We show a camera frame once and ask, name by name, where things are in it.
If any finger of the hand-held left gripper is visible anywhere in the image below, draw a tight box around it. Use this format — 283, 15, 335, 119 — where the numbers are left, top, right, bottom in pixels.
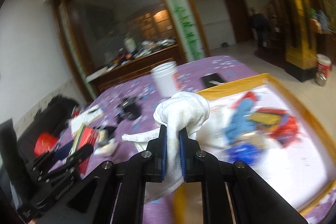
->
45, 144, 94, 182
31, 150, 62, 174

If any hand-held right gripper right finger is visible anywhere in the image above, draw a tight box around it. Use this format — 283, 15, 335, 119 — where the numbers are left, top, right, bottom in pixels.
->
179, 127, 307, 224

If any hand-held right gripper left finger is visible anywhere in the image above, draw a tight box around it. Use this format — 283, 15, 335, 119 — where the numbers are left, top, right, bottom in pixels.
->
34, 125, 168, 224

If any white towel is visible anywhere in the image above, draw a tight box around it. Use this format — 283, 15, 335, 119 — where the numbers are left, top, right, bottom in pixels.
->
121, 92, 210, 205

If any blue packet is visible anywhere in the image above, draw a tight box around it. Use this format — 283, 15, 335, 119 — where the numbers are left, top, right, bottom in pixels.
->
227, 144, 263, 164

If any blue knitted sock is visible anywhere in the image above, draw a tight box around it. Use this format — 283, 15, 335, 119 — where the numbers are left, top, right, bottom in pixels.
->
223, 99, 259, 143

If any red plastic bag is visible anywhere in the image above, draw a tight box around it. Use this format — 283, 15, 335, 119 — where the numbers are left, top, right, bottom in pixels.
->
236, 91, 302, 148

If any white tray with yellow tape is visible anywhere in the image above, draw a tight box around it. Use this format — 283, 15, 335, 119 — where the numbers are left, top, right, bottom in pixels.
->
173, 73, 336, 216

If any small red bag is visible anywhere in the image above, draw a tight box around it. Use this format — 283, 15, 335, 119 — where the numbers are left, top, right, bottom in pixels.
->
34, 133, 59, 156

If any red packet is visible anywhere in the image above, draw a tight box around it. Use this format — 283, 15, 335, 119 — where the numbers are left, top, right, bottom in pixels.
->
76, 126, 100, 177

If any white notebook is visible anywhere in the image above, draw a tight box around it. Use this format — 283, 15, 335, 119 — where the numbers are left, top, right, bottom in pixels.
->
70, 106, 103, 132

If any black bag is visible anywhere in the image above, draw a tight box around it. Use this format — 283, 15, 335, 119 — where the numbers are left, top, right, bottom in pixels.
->
16, 95, 82, 159

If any white plastic jar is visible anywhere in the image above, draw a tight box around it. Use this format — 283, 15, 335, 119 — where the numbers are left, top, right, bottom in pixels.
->
151, 61, 183, 96

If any purple floral tablecloth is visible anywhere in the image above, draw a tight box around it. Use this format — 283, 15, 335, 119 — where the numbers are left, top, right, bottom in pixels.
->
50, 55, 336, 224

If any black phone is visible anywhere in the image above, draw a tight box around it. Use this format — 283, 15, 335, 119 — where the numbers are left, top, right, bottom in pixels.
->
200, 72, 227, 88

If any yellow packet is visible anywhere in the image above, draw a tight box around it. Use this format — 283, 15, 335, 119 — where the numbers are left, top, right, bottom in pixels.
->
248, 112, 273, 126

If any clutter on cabinet shelf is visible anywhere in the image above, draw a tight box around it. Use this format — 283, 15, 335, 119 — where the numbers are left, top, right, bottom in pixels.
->
106, 39, 176, 69

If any glass-front wooden cabinet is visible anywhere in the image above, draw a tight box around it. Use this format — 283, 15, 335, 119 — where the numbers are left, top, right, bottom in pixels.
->
50, 0, 210, 101

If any bamboo print panel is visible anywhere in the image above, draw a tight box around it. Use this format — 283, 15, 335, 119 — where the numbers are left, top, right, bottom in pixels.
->
147, 0, 205, 60

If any brown wooden door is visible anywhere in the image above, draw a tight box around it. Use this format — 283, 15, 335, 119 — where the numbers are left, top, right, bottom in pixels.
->
222, 0, 252, 43

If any metal kettle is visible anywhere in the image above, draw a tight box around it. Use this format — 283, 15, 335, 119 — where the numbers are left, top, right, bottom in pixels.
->
315, 73, 327, 86

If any white bucket with red label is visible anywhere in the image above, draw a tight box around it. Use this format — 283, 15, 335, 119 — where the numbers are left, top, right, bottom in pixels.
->
316, 54, 331, 77

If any gold and black pillar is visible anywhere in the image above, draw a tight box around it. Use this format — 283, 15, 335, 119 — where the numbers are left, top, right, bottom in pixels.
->
262, 0, 319, 81

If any blue thermos jug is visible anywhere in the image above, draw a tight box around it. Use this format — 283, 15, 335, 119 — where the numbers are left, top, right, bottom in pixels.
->
316, 10, 328, 30

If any black device with cable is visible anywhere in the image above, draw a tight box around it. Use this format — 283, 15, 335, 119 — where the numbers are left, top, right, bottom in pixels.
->
115, 97, 142, 123

